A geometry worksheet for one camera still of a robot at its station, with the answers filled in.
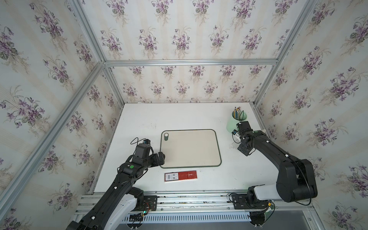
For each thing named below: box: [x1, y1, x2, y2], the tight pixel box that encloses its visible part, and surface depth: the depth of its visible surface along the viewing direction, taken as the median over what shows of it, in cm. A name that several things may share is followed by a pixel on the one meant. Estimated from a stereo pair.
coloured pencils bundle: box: [233, 106, 242, 120], surface depth 95 cm
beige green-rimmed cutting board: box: [160, 129, 222, 169], surface depth 95 cm
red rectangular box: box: [164, 170, 198, 182], surface depth 83 cm
